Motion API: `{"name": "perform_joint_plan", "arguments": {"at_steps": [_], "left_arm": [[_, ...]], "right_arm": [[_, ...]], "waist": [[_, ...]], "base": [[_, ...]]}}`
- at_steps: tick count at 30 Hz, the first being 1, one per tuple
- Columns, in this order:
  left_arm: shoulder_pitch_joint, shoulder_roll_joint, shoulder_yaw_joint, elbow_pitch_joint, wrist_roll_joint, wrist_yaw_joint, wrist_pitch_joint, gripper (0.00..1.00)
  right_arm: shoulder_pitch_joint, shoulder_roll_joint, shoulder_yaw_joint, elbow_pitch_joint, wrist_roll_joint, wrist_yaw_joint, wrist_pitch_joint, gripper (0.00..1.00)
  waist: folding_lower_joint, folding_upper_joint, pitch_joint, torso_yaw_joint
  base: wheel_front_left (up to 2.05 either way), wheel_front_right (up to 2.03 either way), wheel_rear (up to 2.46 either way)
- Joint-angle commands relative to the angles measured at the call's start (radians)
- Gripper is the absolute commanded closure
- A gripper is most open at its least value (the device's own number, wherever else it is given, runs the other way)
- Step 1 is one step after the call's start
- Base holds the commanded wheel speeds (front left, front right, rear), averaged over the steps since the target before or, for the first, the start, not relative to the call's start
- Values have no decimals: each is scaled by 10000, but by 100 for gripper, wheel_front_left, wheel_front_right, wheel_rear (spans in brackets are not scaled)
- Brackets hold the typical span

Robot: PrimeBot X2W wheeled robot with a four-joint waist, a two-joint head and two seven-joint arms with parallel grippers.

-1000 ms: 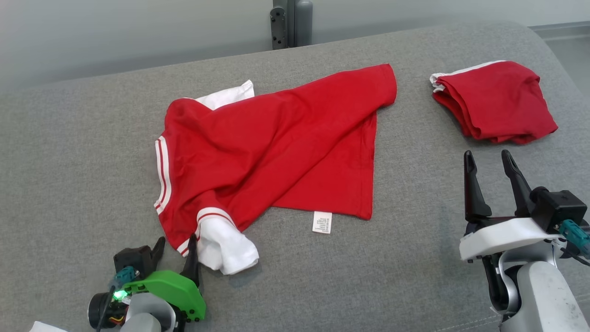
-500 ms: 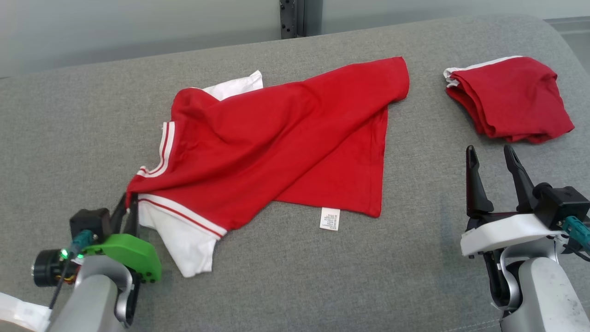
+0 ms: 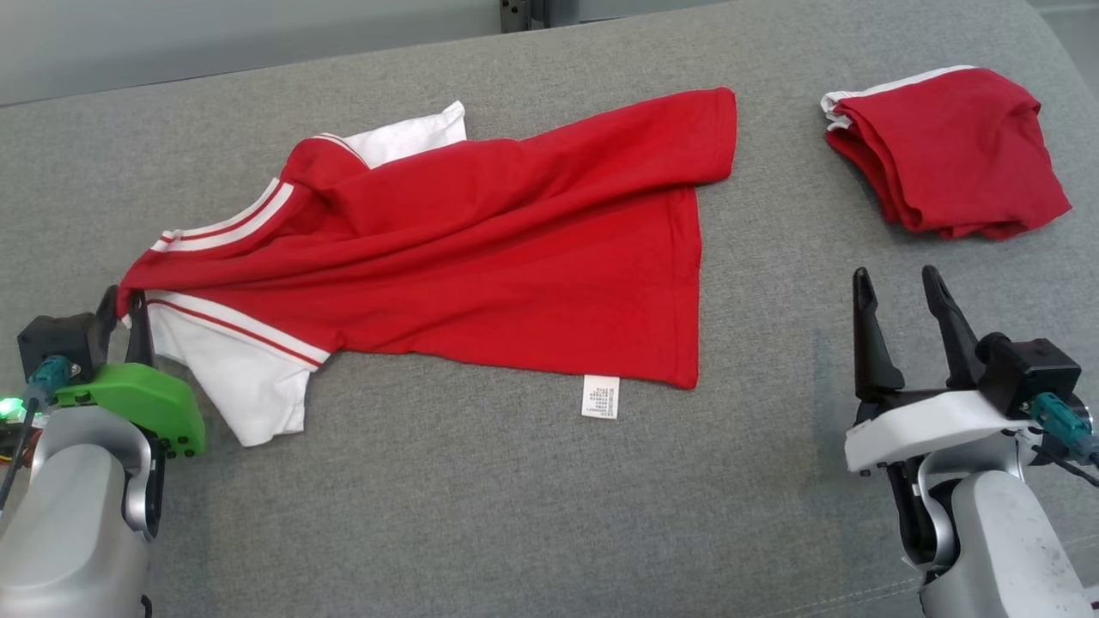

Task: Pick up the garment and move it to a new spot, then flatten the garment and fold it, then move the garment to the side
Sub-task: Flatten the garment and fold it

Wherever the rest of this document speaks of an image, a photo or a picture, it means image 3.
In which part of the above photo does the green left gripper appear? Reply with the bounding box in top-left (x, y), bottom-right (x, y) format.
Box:
top-left (54, 285), bottom-right (208, 459)

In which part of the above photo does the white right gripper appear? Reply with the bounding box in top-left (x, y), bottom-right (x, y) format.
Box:
top-left (844, 265), bottom-right (1044, 475)

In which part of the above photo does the plain red garment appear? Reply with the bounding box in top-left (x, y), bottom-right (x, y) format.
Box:
top-left (820, 65), bottom-right (1073, 242)

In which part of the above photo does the red shirt with white sleeves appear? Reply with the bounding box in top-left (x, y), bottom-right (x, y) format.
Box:
top-left (116, 86), bottom-right (739, 449)

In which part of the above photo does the teal left camera connector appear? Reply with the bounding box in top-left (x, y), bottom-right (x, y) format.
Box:
top-left (24, 354), bottom-right (74, 409)

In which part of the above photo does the teal camera connector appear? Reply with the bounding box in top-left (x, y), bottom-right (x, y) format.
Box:
top-left (24, 354), bottom-right (74, 409)
top-left (1029, 392), bottom-right (1099, 466)

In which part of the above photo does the teal right camera connector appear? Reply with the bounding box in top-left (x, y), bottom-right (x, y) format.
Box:
top-left (1029, 392), bottom-right (1099, 466)

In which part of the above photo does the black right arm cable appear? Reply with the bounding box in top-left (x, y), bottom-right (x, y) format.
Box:
top-left (1035, 442), bottom-right (1099, 488)

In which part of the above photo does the dark metal upright post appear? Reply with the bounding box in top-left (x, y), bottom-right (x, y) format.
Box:
top-left (501, 0), bottom-right (581, 34)

